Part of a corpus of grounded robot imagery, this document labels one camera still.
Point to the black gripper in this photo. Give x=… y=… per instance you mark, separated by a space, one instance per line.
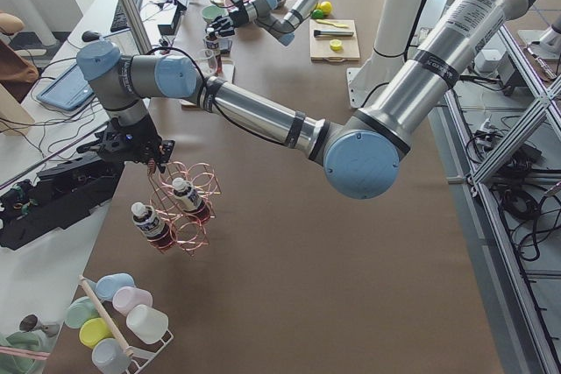
x=237 y=15
x=141 y=143

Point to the tea bottle dark liquid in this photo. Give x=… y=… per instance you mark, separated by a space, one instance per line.
x=212 y=43

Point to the copper wire bottle basket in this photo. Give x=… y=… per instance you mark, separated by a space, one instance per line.
x=187 y=234

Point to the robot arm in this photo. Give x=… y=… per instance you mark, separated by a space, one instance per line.
x=360 y=157
x=259 y=12

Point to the grey folded cloth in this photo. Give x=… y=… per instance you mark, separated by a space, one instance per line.
x=225 y=46

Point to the mint green bowl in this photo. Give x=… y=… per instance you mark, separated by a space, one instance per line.
x=211 y=12

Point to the clear wine glass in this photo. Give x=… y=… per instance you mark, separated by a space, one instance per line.
x=206 y=62

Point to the steel muddler rod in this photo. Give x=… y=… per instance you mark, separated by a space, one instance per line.
x=331 y=33

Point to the green lime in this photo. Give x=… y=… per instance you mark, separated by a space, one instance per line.
x=317 y=14

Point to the blue teach pendant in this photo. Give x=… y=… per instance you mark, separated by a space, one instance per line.
x=67 y=92
x=124 y=41

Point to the black equipment case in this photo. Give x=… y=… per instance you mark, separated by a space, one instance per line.
x=63 y=195

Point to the yellow lemon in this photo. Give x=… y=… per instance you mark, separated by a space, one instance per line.
x=325 y=7

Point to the wooden cutting board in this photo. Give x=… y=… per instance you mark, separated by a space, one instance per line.
x=320 y=47

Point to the lemon half slice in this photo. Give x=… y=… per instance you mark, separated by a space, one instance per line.
x=336 y=45

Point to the yellow plastic knife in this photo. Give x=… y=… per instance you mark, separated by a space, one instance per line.
x=331 y=23

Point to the black computer mouse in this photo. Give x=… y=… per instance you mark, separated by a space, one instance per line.
x=89 y=36

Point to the blue cup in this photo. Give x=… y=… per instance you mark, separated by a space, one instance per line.
x=107 y=286

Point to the pink cup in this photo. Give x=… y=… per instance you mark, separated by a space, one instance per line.
x=128 y=297

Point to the white cup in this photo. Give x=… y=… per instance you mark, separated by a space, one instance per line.
x=147 y=323

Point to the green cup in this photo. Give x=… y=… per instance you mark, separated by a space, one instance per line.
x=80 y=311

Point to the yellow cup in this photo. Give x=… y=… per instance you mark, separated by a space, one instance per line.
x=93 y=331

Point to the white cup rack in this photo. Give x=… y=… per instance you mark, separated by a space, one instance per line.
x=141 y=354

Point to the grey cup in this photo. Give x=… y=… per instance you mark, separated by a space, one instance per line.
x=109 y=358

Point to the aluminium frame post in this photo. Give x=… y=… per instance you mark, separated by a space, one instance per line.
x=127 y=2

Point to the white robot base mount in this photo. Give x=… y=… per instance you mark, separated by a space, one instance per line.
x=361 y=81

